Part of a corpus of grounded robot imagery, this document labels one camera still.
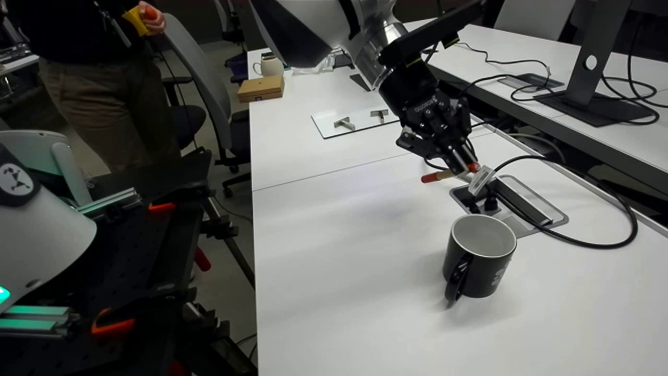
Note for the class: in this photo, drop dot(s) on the metal bracket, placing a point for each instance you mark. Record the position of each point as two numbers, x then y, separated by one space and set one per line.
345 124
380 114

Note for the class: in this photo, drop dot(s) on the white flat plate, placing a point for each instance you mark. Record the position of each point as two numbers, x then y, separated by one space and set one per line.
365 128

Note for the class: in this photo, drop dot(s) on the black mug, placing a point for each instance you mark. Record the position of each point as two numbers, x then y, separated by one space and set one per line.
477 274

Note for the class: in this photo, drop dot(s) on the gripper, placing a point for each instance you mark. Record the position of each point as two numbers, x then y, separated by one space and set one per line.
412 96

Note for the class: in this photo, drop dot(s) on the white chair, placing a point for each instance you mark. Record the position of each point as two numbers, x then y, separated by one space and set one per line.
532 18

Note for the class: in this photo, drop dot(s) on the marker with red caps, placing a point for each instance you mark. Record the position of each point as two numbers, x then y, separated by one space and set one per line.
443 175

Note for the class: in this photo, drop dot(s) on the orange clamp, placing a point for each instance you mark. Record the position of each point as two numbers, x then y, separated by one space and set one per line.
162 207
112 326

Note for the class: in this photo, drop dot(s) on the dark flat pad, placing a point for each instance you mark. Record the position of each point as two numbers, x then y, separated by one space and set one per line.
529 81

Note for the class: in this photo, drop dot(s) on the cream mug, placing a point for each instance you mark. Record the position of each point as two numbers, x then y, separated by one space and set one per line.
271 66

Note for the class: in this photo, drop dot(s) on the grey office chair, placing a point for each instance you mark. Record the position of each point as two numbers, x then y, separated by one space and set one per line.
209 89

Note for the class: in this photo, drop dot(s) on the wooden box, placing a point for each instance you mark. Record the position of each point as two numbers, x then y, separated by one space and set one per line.
261 87

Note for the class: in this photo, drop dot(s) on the monitor stand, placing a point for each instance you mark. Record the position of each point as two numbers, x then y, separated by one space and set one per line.
595 62

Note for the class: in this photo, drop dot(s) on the clear plastic bag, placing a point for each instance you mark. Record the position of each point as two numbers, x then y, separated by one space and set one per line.
313 65

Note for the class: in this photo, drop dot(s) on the red clamp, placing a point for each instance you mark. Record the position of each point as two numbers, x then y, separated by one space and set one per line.
202 259

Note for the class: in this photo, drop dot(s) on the white desk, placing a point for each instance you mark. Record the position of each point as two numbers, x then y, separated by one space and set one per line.
600 141

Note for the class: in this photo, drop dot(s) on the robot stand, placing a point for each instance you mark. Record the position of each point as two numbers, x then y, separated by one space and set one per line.
135 261

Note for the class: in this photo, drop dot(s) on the yellow and orange object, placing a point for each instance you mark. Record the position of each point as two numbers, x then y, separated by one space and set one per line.
136 18

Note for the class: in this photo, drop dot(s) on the person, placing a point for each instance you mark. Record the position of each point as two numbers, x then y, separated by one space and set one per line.
99 89

